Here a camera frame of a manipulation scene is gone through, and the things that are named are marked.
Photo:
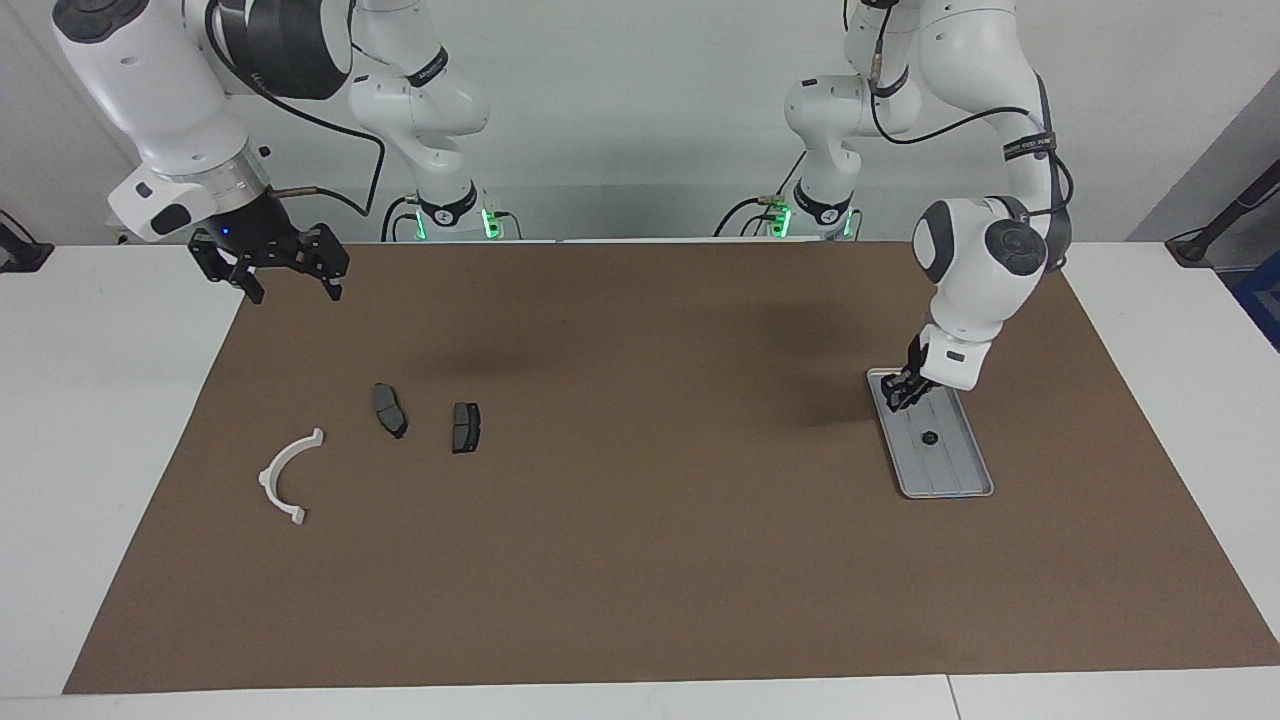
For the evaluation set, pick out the white semicircular bracket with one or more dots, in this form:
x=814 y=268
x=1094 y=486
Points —
x=270 y=480

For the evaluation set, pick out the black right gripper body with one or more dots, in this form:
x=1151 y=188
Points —
x=238 y=235

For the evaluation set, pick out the silver metal tray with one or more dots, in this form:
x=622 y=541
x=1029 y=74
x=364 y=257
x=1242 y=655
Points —
x=945 y=470

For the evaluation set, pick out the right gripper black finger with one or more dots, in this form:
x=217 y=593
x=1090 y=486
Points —
x=330 y=258
x=250 y=288

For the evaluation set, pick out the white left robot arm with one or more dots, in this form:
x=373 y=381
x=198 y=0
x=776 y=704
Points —
x=975 y=270

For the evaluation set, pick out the brown table mat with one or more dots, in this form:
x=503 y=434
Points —
x=640 y=550

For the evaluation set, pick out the blue crate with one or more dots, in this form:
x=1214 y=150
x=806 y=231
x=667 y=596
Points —
x=1262 y=300

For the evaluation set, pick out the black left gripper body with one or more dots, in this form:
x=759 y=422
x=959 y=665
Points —
x=915 y=362

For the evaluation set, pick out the black desk clamp with pole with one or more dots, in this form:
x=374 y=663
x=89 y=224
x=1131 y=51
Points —
x=1195 y=245

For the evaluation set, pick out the grey curved brake pad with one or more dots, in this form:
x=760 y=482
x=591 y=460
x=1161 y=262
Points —
x=389 y=410

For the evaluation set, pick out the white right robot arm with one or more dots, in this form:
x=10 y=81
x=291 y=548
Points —
x=140 y=80

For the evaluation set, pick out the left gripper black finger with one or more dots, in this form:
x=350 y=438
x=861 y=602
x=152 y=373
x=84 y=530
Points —
x=913 y=396
x=892 y=392

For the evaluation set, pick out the grey rectangular brake pad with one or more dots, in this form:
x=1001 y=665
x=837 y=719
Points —
x=466 y=427

